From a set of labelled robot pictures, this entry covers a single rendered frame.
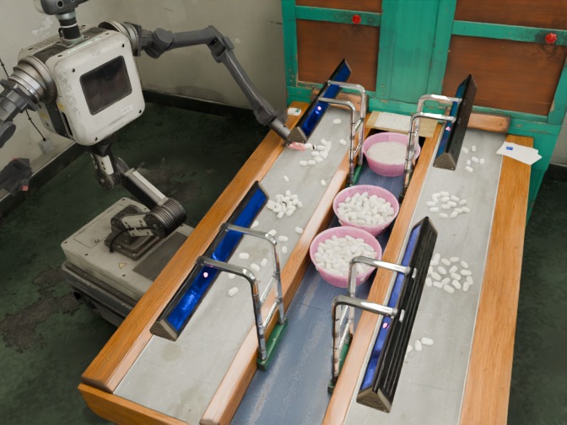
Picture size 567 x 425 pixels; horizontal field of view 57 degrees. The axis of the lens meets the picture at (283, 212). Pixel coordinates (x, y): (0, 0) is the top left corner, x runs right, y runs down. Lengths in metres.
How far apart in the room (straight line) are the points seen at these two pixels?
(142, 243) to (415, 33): 1.57
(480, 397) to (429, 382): 0.15
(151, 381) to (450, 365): 0.92
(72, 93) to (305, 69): 1.30
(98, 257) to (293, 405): 1.26
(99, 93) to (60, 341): 1.41
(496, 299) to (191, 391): 1.04
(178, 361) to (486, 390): 0.93
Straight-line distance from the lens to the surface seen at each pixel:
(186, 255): 2.04
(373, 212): 2.20
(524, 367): 2.76
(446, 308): 1.89
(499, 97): 2.69
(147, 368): 1.78
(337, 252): 2.03
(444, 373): 1.74
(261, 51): 3.93
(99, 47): 2.03
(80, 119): 2.02
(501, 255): 2.08
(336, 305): 1.39
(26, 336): 3.07
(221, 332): 1.81
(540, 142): 2.79
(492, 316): 1.87
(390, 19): 2.60
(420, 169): 2.42
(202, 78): 4.31
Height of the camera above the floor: 2.17
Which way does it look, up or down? 41 degrees down
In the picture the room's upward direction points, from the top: 4 degrees counter-clockwise
